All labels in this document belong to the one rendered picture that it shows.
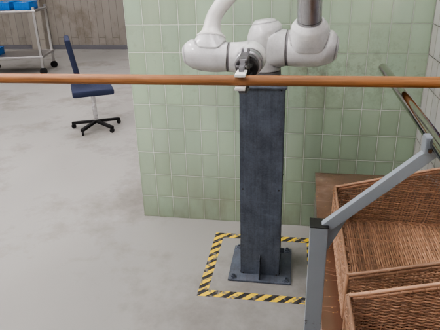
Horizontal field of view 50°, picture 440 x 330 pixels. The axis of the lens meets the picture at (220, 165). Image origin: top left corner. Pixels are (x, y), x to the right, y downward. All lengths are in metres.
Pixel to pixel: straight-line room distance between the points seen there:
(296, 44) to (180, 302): 1.31
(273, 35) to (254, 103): 0.30
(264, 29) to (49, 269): 1.68
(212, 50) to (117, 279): 1.40
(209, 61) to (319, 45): 0.57
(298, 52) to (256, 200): 0.73
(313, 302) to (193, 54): 0.91
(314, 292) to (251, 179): 1.13
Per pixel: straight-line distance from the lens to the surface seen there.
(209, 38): 1.65
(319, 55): 2.05
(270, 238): 2.39
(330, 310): 1.44
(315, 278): 1.17
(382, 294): 1.27
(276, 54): 2.07
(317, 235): 1.10
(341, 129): 2.71
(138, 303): 2.40
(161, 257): 2.69
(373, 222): 1.87
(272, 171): 2.21
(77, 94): 4.60
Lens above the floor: 1.50
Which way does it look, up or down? 23 degrees down
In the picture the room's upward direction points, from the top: 1 degrees counter-clockwise
